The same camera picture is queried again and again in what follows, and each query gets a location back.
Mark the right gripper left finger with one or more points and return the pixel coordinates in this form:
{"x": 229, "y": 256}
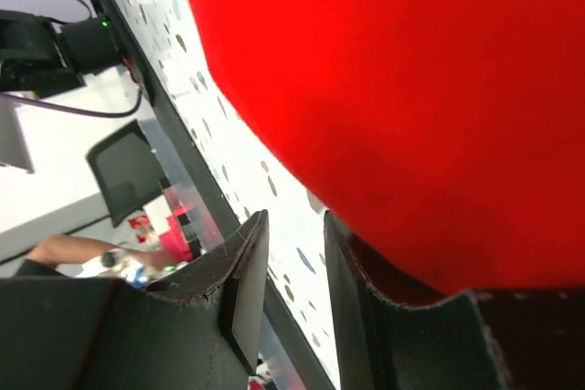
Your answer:
{"x": 198, "y": 328}

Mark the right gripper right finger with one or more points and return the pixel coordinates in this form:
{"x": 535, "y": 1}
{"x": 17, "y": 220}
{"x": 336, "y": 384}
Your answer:
{"x": 381, "y": 344}

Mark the bright red t shirt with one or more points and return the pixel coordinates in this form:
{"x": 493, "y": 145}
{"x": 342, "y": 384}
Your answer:
{"x": 449, "y": 134}

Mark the person forearm in background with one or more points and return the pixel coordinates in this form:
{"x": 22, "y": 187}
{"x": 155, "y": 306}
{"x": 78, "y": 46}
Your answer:
{"x": 63, "y": 249}

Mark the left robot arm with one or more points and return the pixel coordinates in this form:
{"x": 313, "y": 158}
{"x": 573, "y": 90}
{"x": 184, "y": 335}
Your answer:
{"x": 48, "y": 56}

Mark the black office chair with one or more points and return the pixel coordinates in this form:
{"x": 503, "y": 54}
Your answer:
{"x": 126, "y": 171}

